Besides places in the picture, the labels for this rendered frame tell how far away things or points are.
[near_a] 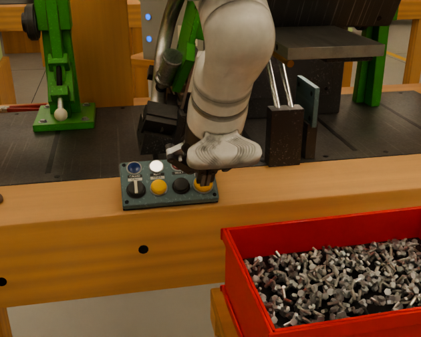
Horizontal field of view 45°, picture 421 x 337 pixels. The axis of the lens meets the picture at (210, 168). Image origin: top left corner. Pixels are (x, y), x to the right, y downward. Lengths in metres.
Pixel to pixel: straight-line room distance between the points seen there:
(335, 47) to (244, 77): 0.31
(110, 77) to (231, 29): 0.87
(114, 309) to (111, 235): 1.24
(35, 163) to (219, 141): 0.47
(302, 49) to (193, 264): 0.38
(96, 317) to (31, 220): 1.24
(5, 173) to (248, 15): 0.61
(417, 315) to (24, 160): 0.73
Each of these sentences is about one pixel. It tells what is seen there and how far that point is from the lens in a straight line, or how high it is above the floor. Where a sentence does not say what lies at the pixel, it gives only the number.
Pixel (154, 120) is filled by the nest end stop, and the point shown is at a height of 0.97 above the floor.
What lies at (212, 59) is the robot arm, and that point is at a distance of 0.50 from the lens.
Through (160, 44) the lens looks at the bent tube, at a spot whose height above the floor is 1.08.
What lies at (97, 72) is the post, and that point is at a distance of 1.33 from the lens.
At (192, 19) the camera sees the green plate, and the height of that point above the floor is 1.15.
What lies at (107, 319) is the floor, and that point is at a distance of 1.99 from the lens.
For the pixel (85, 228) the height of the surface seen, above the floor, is 0.88.
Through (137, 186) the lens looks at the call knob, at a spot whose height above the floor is 0.94.
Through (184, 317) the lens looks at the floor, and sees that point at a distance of 1.97.
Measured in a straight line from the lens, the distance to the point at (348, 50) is 0.84.
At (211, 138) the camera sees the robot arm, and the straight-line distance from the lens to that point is 0.61.
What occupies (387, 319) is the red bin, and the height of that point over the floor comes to 0.92.
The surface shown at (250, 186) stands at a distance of 0.86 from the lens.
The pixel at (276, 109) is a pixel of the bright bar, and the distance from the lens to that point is 0.90.
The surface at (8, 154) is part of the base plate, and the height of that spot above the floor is 0.90.
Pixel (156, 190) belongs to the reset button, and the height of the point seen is 0.93.
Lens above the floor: 1.28
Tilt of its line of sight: 24 degrees down
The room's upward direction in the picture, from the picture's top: straight up
